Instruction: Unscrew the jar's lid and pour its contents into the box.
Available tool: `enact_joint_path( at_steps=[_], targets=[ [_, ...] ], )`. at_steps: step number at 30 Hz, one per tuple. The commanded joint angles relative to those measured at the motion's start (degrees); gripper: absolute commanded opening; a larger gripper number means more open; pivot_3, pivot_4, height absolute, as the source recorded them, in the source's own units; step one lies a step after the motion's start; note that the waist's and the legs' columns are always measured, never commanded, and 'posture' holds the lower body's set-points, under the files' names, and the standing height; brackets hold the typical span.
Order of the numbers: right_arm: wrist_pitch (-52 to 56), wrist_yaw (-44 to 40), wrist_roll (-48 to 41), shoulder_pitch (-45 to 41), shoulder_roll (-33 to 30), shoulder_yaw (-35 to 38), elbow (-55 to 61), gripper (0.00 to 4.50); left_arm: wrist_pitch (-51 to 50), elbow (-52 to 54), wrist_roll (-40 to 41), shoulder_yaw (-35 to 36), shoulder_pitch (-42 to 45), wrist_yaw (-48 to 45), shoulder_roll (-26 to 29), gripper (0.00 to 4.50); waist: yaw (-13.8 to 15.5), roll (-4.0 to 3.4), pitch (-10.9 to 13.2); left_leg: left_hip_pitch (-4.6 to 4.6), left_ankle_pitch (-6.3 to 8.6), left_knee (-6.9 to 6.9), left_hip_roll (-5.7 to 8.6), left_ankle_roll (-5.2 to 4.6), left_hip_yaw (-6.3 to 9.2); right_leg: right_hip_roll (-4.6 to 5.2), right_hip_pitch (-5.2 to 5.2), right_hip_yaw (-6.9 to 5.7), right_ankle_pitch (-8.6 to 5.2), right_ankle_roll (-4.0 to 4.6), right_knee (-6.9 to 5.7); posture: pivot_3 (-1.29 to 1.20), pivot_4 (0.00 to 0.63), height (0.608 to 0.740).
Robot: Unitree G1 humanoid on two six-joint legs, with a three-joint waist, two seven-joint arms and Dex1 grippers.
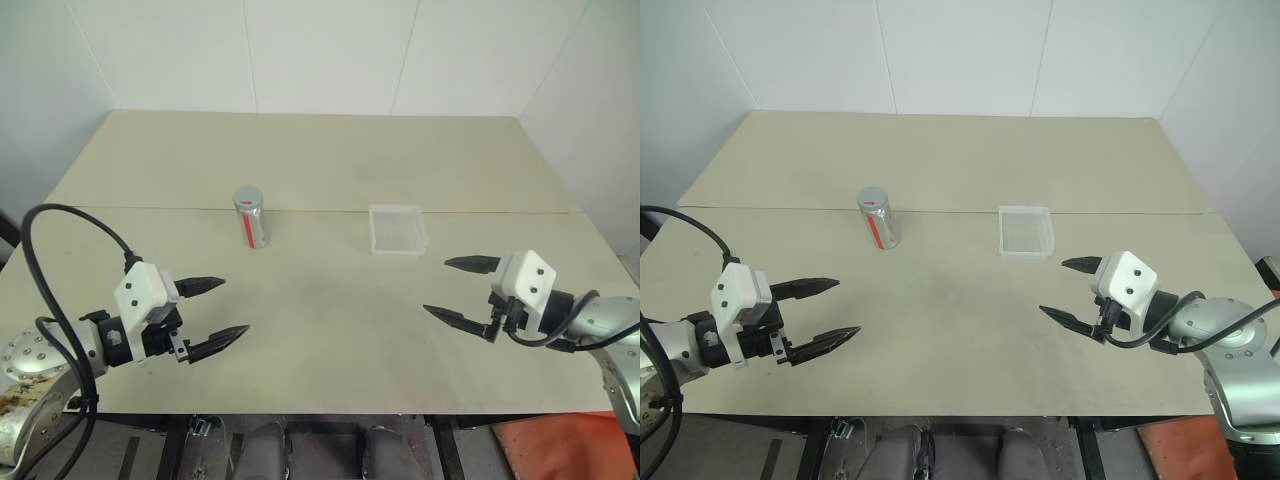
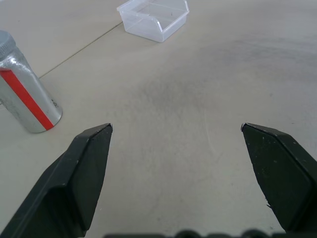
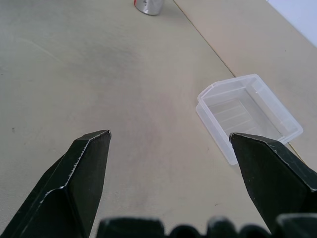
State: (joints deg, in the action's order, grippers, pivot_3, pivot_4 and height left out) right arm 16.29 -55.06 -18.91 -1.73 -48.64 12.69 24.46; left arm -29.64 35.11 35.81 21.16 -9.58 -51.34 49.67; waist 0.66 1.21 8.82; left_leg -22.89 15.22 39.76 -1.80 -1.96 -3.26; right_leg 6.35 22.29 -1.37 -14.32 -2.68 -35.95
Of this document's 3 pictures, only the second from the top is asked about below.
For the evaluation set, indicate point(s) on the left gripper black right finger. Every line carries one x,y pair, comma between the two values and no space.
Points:
282,178

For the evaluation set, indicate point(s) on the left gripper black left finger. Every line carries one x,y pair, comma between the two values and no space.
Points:
62,193

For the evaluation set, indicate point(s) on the white cylindrical can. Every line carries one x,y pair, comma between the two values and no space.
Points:
24,99

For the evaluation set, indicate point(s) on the clear plastic container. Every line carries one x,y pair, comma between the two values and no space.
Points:
148,27

